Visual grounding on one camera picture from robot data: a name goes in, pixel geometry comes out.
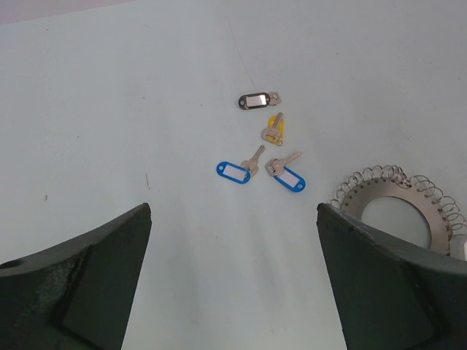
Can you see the blue key tag right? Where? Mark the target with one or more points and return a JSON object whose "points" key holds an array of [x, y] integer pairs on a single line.
{"points": [[277, 168]]}

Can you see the blue key tag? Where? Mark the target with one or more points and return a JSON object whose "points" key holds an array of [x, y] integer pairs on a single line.
{"points": [[241, 174], [277, 168]]}

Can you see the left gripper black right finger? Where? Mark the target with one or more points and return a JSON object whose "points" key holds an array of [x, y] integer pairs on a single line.
{"points": [[389, 293]]}

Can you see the black key tag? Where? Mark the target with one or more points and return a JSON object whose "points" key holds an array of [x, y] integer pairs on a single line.
{"points": [[259, 100]]}

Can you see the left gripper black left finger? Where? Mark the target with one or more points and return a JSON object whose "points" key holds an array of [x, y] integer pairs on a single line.
{"points": [[77, 294]]}

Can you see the blue key tag left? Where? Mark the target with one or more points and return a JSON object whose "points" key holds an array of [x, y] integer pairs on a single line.
{"points": [[241, 174]]}

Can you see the brass key with tan tag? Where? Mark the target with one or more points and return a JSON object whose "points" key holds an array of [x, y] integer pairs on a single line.
{"points": [[274, 131]]}

